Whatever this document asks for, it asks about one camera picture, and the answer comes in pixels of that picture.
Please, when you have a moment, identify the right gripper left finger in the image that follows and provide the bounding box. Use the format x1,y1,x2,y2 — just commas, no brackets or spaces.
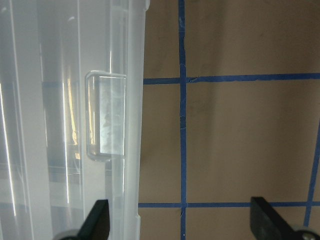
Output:
56,199,111,240

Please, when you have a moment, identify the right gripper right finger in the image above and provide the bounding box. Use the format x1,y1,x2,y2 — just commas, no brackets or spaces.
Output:
250,196,320,240

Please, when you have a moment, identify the clear plastic box lid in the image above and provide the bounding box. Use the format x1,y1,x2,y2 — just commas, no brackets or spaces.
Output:
0,0,150,240

